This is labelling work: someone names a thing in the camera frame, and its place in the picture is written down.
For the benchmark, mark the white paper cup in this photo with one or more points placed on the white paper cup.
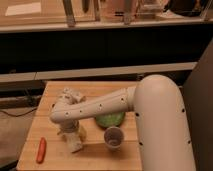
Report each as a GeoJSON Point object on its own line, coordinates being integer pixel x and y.
{"type": "Point", "coordinates": [113, 137]}

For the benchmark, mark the white plastic bottle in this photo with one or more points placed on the white plastic bottle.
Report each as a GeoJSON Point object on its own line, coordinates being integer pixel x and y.
{"type": "Point", "coordinates": [73, 95]}

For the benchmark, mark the white paper sheet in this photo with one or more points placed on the white paper sheet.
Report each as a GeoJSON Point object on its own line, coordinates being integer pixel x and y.
{"type": "Point", "coordinates": [22, 9]}

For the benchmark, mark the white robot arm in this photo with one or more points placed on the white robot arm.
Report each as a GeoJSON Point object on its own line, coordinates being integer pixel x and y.
{"type": "Point", "coordinates": [161, 119]}

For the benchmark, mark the white sponge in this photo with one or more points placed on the white sponge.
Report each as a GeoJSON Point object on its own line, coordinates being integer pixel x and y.
{"type": "Point", "coordinates": [74, 142]}

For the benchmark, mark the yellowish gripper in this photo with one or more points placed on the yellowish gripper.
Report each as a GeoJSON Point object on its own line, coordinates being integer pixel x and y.
{"type": "Point", "coordinates": [79, 129]}

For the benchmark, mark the green ceramic bowl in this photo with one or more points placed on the green ceramic bowl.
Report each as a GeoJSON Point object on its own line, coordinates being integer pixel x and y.
{"type": "Point", "coordinates": [109, 120]}

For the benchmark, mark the orange carrot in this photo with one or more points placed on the orange carrot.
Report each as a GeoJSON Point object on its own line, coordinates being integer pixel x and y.
{"type": "Point", "coordinates": [41, 150]}

